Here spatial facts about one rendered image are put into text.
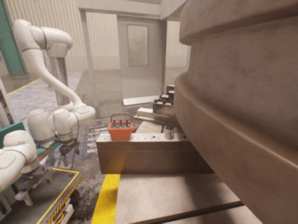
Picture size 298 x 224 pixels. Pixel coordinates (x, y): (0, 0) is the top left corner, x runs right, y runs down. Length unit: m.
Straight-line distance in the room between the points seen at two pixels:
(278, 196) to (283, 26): 0.56
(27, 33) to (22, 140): 0.62
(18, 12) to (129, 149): 14.54
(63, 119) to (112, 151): 0.52
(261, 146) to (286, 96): 0.21
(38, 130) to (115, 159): 0.65
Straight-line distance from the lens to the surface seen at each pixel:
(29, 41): 1.14
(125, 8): 4.06
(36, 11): 15.01
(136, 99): 4.28
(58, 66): 1.25
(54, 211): 1.45
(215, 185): 1.53
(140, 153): 1.32
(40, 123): 1.30
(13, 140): 0.87
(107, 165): 1.46
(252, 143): 0.61
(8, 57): 15.19
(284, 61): 0.70
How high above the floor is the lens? 1.39
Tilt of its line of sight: 23 degrees down
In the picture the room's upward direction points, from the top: straight up
